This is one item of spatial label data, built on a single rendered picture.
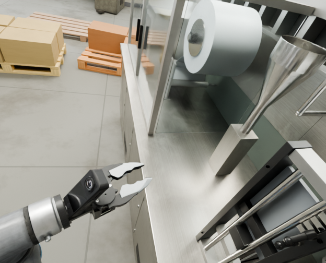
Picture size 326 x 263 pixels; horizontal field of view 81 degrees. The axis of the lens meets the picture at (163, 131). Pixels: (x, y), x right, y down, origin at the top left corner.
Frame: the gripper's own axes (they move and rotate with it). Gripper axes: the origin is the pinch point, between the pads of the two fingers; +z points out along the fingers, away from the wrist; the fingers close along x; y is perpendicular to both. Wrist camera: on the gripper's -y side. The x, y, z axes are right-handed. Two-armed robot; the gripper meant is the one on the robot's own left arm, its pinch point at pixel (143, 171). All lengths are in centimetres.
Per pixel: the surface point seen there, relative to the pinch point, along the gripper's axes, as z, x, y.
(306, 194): 18.6, 22.7, -17.3
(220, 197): 40, 15, 32
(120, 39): 130, -268, 121
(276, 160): 17.9, 15.1, -18.0
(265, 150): 72, 8, 21
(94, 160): 18, -79, 136
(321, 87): 37.7, 7.7, -26.6
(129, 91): 38, -72, 44
